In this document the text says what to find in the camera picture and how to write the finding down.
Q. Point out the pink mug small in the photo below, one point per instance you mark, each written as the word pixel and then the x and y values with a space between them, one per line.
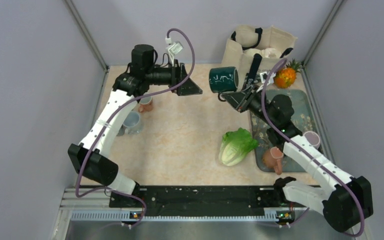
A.
pixel 145 104

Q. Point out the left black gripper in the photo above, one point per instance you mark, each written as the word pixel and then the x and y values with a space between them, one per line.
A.
pixel 177 74

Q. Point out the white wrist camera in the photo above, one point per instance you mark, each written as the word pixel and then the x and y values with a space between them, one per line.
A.
pixel 173 48
pixel 265 77

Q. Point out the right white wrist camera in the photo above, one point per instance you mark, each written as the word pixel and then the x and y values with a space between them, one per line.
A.
pixel 265 77

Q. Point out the pink mug large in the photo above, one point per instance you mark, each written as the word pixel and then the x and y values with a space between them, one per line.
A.
pixel 272 159

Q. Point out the toy pineapple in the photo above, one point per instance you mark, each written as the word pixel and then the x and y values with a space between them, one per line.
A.
pixel 287 75

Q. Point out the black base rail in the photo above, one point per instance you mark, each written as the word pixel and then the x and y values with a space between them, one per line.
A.
pixel 203 201

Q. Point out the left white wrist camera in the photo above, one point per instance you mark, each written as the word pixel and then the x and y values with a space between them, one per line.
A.
pixel 173 48

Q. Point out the floral grey tray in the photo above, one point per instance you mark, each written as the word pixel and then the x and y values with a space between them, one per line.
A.
pixel 302 118

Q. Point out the mauve cup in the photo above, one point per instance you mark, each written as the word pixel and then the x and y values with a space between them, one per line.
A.
pixel 313 138

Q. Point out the toy lettuce head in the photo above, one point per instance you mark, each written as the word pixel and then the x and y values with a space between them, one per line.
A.
pixel 235 146

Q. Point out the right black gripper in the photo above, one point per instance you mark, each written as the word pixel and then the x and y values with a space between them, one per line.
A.
pixel 241 100

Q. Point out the beige canvas tote bag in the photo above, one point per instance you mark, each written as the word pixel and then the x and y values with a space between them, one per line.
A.
pixel 254 50

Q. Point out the dark teal mug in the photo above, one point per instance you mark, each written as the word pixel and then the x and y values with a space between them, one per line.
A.
pixel 223 79

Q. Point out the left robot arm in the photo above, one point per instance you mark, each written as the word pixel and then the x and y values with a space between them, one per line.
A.
pixel 90 156

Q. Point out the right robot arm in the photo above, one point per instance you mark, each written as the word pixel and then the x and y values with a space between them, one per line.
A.
pixel 342 199

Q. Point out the white grey mug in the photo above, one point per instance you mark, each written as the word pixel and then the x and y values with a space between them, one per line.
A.
pixel 133 124

